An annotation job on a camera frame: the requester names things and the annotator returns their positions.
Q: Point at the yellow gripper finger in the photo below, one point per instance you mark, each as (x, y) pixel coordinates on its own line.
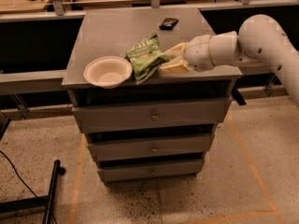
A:
(176, 66)
(177, 50)

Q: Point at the green jalapeno chip bag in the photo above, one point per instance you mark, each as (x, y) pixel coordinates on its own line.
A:
(145, 58)

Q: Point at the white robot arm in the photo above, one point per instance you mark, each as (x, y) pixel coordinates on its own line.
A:
(260, 39)

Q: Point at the white paper bowl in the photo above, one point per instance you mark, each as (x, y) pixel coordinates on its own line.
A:
(108, 72)

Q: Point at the small black snack packet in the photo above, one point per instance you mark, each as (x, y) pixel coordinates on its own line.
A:
(168, 24)

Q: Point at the top grey drawer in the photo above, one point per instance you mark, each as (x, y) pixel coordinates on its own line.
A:
(110, 118)

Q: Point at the grey drawer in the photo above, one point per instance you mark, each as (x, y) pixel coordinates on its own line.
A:
(110, 118)
(153, 170)
(152, 147)

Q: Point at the grey drawer cabinet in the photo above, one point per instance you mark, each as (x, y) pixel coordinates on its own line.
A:
(113, 35)

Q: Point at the bottom grey drawer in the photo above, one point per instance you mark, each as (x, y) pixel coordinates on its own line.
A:
(153, 170)

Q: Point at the middle grey drawer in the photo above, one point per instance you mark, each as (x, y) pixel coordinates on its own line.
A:
(152, 147)

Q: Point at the grey metal railing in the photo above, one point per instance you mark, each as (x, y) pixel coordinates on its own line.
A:
(43, 81)

